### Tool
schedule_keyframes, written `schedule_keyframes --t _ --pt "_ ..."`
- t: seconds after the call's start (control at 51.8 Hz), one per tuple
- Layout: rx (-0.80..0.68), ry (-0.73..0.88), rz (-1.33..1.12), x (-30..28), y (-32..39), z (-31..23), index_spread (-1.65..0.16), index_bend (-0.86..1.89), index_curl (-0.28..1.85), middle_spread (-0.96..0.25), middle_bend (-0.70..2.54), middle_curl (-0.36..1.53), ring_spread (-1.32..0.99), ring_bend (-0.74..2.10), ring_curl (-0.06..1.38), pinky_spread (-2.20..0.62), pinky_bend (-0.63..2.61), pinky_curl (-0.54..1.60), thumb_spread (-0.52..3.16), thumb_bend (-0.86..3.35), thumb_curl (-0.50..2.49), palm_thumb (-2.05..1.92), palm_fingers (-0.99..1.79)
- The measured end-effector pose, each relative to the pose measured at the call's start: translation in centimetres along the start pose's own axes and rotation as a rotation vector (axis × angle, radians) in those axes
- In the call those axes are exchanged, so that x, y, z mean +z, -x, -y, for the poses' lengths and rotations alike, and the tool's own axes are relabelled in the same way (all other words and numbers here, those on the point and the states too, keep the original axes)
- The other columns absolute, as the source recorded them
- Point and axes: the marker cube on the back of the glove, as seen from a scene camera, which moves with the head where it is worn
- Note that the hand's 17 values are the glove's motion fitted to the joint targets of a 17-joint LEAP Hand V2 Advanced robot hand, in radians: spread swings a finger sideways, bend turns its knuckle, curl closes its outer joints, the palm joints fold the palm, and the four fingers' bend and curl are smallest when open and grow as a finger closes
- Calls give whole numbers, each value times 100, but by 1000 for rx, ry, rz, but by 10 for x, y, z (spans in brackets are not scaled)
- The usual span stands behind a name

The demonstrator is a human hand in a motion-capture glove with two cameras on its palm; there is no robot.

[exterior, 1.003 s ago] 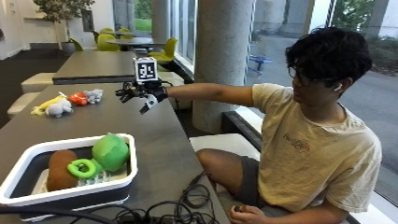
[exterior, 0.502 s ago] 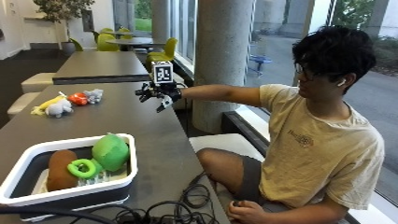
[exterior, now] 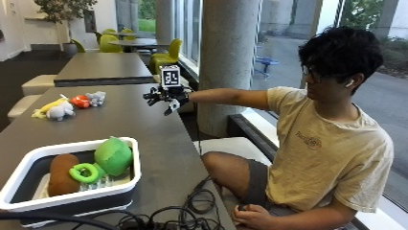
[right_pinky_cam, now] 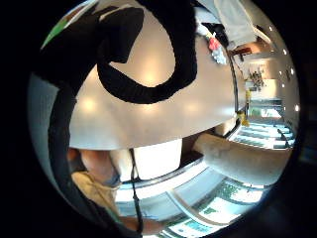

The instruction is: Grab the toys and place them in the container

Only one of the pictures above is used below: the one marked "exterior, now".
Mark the white ottoman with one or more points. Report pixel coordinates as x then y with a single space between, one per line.
186 107
38 84
22 105

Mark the white cube with black markers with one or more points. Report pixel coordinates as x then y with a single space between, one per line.
170 76

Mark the green chair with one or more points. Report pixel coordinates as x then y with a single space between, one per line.
127 33
164 57
109 44
78 46

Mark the small grey plush animal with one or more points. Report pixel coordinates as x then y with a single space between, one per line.
95 98

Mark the long dark table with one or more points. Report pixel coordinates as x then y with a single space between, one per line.
101 67

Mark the red plush tomato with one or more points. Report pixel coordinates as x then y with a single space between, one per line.
79 101

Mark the round grey table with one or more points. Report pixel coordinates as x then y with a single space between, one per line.
133 42

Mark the wide concrete column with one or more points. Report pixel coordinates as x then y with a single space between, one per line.
227 64

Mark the white bench seat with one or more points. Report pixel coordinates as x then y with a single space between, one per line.
231 148

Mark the green plush cabbage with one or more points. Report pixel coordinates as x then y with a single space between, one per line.
113 156

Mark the grey plush elephant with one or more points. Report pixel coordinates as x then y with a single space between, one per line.
60 111

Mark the slim concrete column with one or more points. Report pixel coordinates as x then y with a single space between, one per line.
164 19

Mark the yellow plush banana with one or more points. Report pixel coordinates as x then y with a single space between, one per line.
48 107

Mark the blue outdoor table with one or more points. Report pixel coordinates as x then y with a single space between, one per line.
265 62

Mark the the person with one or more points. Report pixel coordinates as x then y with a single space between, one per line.
331 153

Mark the clear bristle brush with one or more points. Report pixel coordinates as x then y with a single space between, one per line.
95 184

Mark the brown plush potato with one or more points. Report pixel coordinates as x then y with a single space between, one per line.
61 175

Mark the potted tree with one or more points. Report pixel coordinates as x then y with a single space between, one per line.
63 12

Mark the black-framed glasses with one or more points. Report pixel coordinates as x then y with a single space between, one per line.
312 74

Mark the white and grey basin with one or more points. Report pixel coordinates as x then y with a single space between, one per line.
67 198

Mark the white earbud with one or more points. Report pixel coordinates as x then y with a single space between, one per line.
349 83

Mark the dark wall frame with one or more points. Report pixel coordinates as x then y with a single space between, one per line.
89 20

